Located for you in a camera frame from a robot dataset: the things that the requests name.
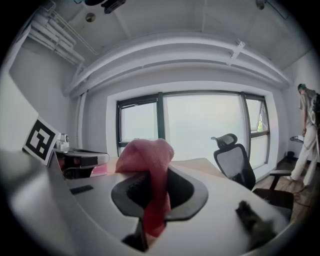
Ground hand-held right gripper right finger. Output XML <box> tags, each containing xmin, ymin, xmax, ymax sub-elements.
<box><xmin>147</xmin><ymin>165</ymin><xmax>294</xmax><ymax>254</ymax></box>

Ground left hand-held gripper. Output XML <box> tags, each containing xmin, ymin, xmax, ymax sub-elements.
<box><xmin>22</xmin><ymin>115</ymin><xmax>110</xmax><ymax>180</ymax></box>

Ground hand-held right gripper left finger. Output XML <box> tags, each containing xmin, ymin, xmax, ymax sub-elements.
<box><xmin>66</xmin><ymin>170</ymin><xmax>151</xmax><ymax>255</ymax></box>

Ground pink cloth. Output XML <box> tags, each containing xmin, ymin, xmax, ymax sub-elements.
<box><xmin>114</xmin><ymin>138</ymin><xmax>176</xmax><ymax>238</ymax></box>

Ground magenta book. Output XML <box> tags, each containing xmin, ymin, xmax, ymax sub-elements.
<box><xmin>90</xmin><ymin>163</ymin><xmax>109</xmax><ymax>176</ymax></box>

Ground black mesh office chair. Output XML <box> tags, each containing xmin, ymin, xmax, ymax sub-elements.
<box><xmin>210</xmin><ymin>133</ymin><xmax>295</xmax><ymax>221</ymax></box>

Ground black framed window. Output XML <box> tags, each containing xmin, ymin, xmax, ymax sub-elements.
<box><xmin>116</xmin><ymin>90</ymin><xmax>271</xmax><ymax>171</ymax></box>

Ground white ceiling pipes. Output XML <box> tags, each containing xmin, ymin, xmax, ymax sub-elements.
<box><xmin>26</xmin><ymin>6</ymin><xmax>88</xmax><ymax>66</ymax></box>

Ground head-worn camera rig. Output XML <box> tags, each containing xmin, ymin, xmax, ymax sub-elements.
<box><xmin>74</xmin><ymin>0</ymin><xmax>127</xmax><ymax>15</ymax></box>

